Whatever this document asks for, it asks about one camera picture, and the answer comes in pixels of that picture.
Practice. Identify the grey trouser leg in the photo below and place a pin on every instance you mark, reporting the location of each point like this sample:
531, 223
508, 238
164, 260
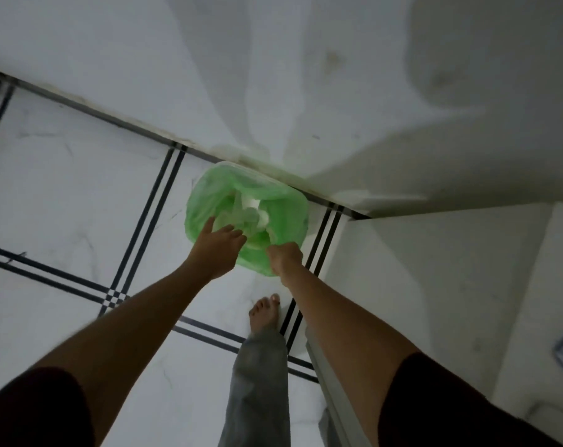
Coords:
258, 391

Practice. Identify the person's bare foot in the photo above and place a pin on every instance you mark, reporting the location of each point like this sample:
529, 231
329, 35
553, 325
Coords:
264, 314

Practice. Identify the person's right hand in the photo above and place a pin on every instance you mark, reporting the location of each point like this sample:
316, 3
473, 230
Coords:
285, 259

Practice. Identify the white crumpled paper waste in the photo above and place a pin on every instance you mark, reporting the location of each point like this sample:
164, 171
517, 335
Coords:
252, 214

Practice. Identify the green plastic trash bag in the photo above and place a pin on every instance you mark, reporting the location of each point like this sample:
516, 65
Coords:
207, 204

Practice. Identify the person's right fingers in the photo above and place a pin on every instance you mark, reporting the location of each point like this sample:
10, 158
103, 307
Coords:
284, 250

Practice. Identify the dark shirt sleeve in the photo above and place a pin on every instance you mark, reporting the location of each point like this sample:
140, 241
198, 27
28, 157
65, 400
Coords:
34, 409
444, 409

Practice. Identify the person's left hand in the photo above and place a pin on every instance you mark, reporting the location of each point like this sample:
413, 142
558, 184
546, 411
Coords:
214, 256

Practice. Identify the person's left thumb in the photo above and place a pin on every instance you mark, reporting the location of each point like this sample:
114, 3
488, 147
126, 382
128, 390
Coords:
208, 227

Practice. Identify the person's left forearm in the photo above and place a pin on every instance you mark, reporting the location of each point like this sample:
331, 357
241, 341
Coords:
123, 330

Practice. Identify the person's right forearm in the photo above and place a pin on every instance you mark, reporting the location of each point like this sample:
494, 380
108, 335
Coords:
342, 339

